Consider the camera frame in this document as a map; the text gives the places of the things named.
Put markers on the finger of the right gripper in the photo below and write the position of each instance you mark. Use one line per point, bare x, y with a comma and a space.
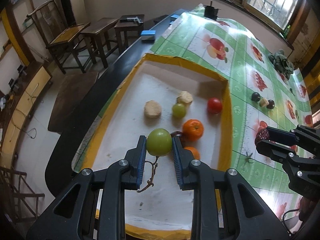
282, 137
275, 152

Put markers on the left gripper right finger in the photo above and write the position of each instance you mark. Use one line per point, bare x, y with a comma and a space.
225, 205

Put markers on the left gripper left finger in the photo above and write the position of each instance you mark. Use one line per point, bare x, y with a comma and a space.
93, 201

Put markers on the dark red date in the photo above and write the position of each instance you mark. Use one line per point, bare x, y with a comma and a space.
262, 134

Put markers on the dark red plum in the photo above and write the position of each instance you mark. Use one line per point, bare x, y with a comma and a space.
271, 104

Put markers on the pale cake chunk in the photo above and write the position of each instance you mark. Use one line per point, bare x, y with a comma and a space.
263, 102

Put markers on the black plum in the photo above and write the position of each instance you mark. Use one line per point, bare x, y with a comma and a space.
255, 97

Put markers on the small orange tangerine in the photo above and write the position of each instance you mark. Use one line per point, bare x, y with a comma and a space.
194, 151

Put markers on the small red tomato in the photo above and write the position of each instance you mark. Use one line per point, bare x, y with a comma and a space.
214, 106

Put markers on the large orange tangerine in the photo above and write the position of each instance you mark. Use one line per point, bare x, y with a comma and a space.
193, 129

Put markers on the large green grape with stem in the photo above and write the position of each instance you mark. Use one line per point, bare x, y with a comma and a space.
158, 144

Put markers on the beige cake chunk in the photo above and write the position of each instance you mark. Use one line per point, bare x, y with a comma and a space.
185, 98

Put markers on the small green grape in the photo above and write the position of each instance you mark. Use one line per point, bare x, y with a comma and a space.
179, 110

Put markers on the round breaded cake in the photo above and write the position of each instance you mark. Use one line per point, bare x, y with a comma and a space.
152, 109

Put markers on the person right hand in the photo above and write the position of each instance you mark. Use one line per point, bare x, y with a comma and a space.
306, 208

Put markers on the dark green leafy vegetable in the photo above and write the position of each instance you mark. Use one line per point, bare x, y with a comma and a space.
281, 63

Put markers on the green bottle on windowsill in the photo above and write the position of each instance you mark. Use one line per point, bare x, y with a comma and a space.
286, 30

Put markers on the yellow rimmed white tray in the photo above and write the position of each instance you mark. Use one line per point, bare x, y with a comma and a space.
160, 96

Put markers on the black pen holder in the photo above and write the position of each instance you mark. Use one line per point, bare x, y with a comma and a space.
211, 12

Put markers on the blue white box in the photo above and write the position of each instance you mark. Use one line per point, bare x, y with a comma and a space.
148, 35

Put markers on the dark wooden stool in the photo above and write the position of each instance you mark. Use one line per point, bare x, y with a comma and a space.
97, 40
122, 30

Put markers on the wooden chair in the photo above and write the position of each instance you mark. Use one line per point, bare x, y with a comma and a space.
62, 41

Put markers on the black gun shaped tool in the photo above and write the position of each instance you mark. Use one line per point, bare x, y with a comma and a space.
134, 19

